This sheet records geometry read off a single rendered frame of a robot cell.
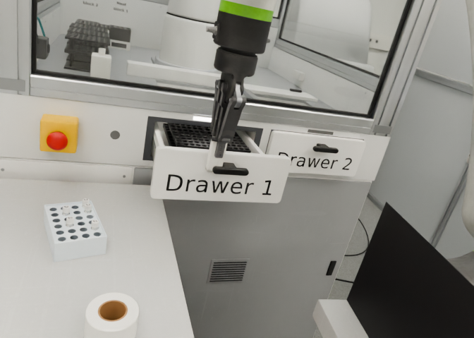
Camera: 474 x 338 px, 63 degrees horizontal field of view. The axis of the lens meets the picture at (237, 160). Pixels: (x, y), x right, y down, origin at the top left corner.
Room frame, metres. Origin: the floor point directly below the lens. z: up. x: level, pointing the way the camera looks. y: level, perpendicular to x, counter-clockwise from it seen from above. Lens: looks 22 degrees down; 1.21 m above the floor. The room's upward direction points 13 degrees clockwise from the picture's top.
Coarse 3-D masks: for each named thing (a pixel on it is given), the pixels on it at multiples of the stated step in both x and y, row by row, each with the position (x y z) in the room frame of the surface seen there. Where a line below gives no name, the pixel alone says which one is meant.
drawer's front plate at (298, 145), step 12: (276, 132) 0.96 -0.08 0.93; (288, 132) 0.98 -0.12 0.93; (276, 144) 0.96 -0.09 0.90; (288, 144) 0.97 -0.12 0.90; (300, 144) 0.98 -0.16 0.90; (312, 144) 1.00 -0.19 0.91; (336, 144) 1.02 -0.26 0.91; (348, 144) 1.04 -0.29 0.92; (360, 144) 1.05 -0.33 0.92; (288, 156) 0.97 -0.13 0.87; (300, 156) 0.99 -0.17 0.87; (312, 156) 1.00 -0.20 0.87; (324, 156) 1.01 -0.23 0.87; (336, 156) 1.03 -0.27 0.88; (348, 156) 1.04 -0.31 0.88; (360, 156) 1.06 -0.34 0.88; (300, 168) 0.99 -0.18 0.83; (312, 168) 1.01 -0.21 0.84; (336, 168) 1.03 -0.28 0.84; (348, 168) 1.05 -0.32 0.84
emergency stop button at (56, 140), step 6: (54, 132) 0.72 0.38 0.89; (60, 132) 0.73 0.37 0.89; (48, 138) 0.71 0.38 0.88; (54, 138) 0.72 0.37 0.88; (60, 138) 0.72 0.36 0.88; (66, 138) 0.73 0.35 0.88; (48, 144) 0.71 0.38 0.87; (54, 144) 0.72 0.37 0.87; (60, 144) 0.72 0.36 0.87; (66, 144) 0.73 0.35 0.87
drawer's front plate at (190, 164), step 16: (160, 160) 0.68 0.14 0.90; (176, 160) 0.69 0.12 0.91; (192, 160) 0.70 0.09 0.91; (224, 160) 0.73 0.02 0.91; (240, 160) 0.74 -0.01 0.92; (256, 160) 0.75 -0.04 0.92; (272, 160) 0.77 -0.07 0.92; (288, 160) 0.78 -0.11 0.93; (160, 176) 0.68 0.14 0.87; (192, 176) 0.71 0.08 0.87; (208, 176) 0.72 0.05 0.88; (224, 176) 0.73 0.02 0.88; (240, 176) 0.74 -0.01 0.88; (256, 176) 0.76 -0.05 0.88; (272, 176) 0.77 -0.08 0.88; (160, 192) 0.68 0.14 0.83; (176, 192) 0.70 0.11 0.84; (192, 192) 0.71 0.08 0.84; (208, 192) 0.72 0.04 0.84; (224, 192) 0.73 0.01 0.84; (256, 192) 0.76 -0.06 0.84; (272, 192) 0.78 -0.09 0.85
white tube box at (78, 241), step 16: (48, 208) 0.60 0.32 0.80; (80, 208) 0.62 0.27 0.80; (48, 224) 0.56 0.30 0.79; (64, 224) 0.56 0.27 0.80; (80, 224) 0.58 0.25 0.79; (64, 240) 0.53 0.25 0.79; (80, 240) 0.53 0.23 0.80; (96, 240) 0.54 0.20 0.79; (64, 256) 0.52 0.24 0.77; (80, 256) 0.53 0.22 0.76
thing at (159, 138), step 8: (160, 128) 1.03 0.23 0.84; (160, 136) 0.83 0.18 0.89; (240, 136) 1.01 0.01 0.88; (248, 136) 0.98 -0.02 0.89; (152, 144) 0.85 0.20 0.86; (160, 144) 0.79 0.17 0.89; (168, 144) 0.94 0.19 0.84; (248, 144) 0.94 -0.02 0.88; (152, 152) 0.84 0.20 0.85; (256, 152) 0.89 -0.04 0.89
